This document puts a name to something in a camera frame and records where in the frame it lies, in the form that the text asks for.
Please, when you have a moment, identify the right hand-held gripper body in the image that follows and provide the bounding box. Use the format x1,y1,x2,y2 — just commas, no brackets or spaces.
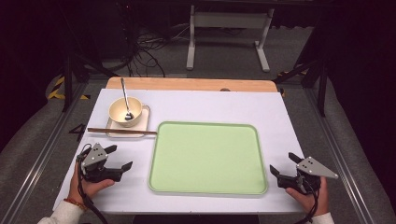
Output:
276,156,339,196

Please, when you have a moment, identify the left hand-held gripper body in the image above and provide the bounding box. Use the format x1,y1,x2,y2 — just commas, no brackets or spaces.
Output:
78,143,124,184

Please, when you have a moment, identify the cream bowl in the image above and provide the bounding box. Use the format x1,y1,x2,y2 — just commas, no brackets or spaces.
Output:
107,96,144,128

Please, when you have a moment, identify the white square plate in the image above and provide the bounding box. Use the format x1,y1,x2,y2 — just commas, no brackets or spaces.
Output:
105,105,151,139

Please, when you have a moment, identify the metal spoon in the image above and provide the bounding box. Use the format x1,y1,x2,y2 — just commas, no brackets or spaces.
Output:
120,77,135,121

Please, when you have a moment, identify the light green tray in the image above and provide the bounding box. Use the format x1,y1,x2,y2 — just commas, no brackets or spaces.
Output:
148,120,269,196

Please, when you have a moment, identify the person's left hand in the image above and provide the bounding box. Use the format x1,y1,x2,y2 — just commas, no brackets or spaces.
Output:
67,169,116,206

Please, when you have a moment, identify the person's right hand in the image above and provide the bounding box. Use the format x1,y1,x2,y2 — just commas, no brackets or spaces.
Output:
285,176,330,217

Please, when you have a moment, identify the grey metal stand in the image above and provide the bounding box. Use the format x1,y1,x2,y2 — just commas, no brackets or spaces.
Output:
186,4,276,73

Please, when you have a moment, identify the aluminium rail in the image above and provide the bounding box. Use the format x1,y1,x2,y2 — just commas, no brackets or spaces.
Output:
303,87,376,224
0,81,92,224

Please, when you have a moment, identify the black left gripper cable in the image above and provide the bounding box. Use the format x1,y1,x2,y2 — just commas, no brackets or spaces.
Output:
75,143,109,224

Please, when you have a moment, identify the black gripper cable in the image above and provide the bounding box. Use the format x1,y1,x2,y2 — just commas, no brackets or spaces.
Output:
293,179,321,224
75,143,109,224

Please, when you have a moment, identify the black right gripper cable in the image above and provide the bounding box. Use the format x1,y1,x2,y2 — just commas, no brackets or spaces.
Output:
293,179,321,224

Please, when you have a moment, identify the red bead bracelet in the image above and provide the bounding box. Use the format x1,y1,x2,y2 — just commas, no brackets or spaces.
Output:
64,198,90,213

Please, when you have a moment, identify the bundle of black floor cables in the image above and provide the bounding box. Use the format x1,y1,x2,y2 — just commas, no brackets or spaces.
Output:
102,17,191,78

